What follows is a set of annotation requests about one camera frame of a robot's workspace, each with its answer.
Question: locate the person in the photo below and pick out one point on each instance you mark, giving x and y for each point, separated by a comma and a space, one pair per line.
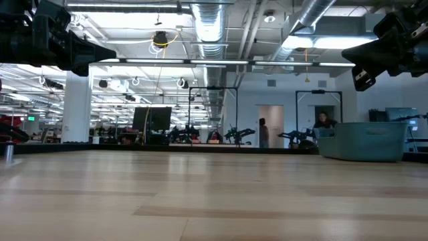
323, 121
263, 134

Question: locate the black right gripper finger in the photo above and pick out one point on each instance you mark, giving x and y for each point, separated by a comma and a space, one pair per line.
371, 48
371, 62

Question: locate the teal plastic bin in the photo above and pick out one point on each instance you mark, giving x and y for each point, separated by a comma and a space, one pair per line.
362, 142

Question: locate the black monitor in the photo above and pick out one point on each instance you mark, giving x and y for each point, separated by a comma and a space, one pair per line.
157, 118

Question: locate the black metal frame stand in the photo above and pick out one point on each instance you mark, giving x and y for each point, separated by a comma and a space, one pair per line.
214, 88
317, 91

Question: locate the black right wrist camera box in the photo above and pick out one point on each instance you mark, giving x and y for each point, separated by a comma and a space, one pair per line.
388, 26

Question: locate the metal cylinder post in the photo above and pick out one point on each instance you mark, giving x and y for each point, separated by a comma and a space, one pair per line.
9, 152

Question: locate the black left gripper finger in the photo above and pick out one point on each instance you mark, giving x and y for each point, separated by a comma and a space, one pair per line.
87, 45
87, 57

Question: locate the white building column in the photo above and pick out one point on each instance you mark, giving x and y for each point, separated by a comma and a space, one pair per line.
76, 114

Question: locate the green black robot arm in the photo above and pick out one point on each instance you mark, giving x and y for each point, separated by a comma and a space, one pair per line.
239, 134

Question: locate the long ceiling light bar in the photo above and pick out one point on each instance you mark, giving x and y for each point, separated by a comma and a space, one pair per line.
234, 62

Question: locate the grey desk monitor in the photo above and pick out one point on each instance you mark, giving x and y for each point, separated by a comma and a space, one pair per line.
401, 115

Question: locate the silver ribbed ventilation duct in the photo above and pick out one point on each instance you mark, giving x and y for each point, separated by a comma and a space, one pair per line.
210, 33

